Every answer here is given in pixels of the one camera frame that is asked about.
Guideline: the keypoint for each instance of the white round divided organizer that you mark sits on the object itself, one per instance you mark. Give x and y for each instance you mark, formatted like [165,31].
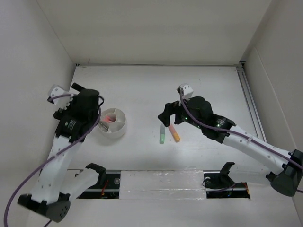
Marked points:
[116,129]

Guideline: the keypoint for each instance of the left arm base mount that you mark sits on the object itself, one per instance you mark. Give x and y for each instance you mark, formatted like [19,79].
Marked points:
[107,189]

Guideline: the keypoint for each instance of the aluminium rail right side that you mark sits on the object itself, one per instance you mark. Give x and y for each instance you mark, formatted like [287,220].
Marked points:
[250,101]

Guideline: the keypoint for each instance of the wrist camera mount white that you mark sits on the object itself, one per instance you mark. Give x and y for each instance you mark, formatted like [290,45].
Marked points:
[55,91]
[185,90]

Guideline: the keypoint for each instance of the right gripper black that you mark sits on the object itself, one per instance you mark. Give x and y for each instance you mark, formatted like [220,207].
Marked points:
[170,109]

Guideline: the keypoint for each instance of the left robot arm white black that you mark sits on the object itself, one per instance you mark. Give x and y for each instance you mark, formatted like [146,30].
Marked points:
[52,194]

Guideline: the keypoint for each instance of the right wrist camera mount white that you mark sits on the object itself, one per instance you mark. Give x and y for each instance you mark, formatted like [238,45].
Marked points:
[185,90]

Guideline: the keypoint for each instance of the orange yellow highlighter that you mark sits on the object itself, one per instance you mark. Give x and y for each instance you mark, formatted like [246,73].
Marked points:
[174,133]

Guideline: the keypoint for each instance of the green highlighter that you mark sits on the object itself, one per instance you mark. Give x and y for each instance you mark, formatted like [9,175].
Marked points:
[162,134]

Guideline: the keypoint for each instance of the black handled scissors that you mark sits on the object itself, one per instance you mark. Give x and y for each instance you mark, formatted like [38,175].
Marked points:
[104,125]

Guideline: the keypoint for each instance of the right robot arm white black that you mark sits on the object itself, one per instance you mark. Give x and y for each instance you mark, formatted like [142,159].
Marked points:
[286,167]

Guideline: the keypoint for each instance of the thin red pen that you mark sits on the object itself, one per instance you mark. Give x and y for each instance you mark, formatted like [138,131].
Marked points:
[109,119]

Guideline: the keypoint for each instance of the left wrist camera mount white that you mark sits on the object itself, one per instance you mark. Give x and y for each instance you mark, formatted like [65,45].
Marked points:
[55,91]

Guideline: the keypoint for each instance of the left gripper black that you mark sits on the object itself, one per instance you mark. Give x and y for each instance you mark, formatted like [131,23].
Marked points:
[67,109]

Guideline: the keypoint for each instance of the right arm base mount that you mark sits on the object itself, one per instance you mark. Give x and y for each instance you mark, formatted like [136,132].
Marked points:
[218,184]

